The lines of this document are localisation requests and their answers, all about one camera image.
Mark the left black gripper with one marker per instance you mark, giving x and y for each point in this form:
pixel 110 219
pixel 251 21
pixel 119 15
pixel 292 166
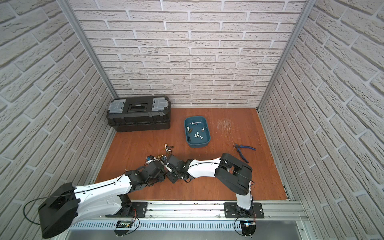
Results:
pixel 160 164

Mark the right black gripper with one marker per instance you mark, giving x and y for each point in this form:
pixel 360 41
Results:
pixel 171 178

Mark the teal plastic storage bin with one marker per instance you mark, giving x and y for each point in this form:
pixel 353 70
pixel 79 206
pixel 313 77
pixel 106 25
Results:
pixel 202 123

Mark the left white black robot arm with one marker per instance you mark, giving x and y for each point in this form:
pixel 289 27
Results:
pixel 69 205

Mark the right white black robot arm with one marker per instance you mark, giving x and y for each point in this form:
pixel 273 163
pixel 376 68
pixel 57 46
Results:
pixel 233 173

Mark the black toolbox grey latches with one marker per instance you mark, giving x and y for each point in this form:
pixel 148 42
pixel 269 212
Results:
pixel 140 114

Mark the left controller board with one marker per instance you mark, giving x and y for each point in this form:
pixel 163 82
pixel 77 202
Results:
pixel 124 228

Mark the controller board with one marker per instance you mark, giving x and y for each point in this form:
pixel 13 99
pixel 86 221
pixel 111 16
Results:
pixel 124 228
pixel 248 228

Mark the right controller board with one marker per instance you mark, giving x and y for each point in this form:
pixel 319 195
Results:
pixel 248 228

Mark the aluminium front rail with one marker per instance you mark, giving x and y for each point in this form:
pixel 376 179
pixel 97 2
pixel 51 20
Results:
pixel 219 210

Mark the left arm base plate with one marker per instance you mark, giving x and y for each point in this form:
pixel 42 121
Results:
pixel 132 209

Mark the blue handled pliers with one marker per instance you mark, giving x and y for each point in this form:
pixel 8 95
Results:
pixel 239 149

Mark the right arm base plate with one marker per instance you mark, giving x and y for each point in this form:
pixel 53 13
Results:
pixel 233 211

